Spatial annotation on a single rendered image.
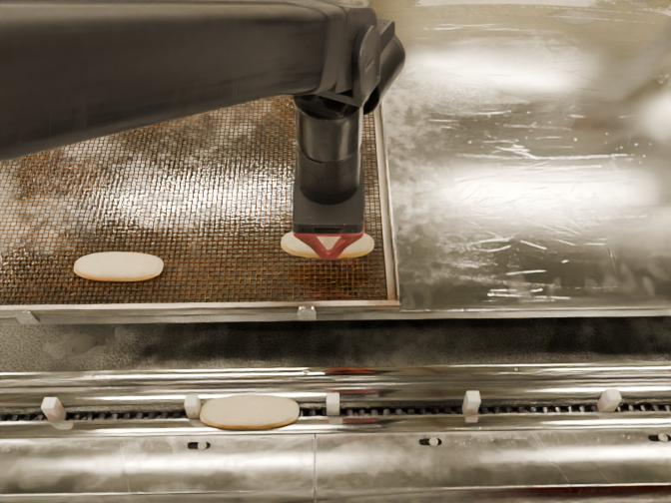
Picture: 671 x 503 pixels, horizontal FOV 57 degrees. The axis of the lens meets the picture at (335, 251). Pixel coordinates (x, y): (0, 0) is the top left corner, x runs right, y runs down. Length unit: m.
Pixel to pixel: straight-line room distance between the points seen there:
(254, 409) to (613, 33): 0.77
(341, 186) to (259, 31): 0.23
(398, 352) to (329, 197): 0.24
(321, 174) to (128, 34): 0.30
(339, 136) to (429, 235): 0.26
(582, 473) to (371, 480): 0.19
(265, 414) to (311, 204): 0.22
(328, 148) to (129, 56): 0.27
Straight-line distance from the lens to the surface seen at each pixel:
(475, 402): 0.65
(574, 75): 0.98
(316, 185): 0.55
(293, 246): 0.66
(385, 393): 0.66
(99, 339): 0.78
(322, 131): 0.50
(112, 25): 0.27
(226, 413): 0.64
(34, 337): 0.81
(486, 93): 0.92
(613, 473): 0.66
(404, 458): 0.61
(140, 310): 0.69
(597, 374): 0.71
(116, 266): 0.73
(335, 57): 0.43
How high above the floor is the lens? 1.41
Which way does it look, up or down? 46 degrees down
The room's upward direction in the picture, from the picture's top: straight up
